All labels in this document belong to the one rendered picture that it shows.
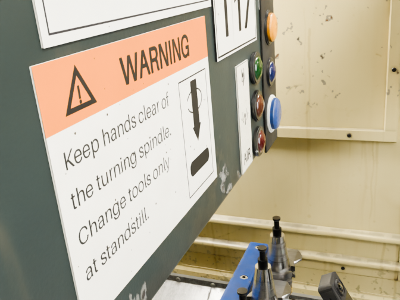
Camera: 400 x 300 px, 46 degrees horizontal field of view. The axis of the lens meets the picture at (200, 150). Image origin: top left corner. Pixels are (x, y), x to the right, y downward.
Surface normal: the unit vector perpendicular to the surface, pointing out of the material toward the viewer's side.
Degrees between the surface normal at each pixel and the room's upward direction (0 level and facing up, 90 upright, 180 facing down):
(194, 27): 90
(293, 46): 90
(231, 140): 90
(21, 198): 90
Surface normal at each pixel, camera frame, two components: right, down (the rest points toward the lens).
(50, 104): 0.93, 0.05
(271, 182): -0.36, 0.35
